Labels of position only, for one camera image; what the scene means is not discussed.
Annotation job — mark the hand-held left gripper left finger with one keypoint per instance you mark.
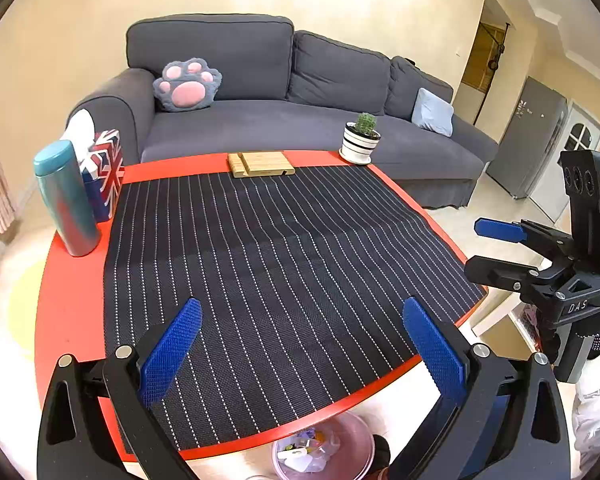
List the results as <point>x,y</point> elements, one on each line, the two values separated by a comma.
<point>172,350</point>

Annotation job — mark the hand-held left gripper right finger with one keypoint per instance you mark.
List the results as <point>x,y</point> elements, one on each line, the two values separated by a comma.
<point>432,350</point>

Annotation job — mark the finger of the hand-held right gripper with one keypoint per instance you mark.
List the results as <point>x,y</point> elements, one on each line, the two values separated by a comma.
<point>500,230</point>
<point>500,271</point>

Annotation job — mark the pink translucent bin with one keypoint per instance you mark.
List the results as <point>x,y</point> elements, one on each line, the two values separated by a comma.
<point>355,440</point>

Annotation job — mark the white side table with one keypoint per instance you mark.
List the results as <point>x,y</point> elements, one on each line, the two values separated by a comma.
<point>495,315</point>

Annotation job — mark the grey refrigerator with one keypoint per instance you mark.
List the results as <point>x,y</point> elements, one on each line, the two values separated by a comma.
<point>530,140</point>

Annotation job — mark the white door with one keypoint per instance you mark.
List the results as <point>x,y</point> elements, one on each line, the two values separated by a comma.
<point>582,130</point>

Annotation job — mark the black striped table mat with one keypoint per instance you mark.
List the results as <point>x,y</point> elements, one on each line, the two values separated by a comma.
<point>280,285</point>

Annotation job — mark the light blue cushion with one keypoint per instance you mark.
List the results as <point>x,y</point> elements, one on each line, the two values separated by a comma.
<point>432,112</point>

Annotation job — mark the yellow round mat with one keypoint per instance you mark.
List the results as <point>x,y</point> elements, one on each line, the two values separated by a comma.
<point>22,310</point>

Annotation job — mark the potted cactus in striped pot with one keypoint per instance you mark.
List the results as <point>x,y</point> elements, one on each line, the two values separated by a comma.
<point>359,145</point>

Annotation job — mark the teal tumbler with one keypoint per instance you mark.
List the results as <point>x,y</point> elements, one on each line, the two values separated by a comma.
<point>67,205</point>

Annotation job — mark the flag print tissue box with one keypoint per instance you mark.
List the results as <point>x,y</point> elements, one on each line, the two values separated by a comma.
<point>105,175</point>

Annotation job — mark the wooden phone stand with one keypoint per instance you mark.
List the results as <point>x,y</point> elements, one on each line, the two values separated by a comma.
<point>265,162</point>

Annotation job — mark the white tissue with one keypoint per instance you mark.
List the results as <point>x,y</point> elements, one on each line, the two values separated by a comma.
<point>80,127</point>

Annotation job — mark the dark grey sofa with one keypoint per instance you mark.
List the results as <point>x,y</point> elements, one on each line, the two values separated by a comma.
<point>280,125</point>

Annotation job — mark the grey pink paw cushion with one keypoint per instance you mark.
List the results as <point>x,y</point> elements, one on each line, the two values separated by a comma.
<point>187,87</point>

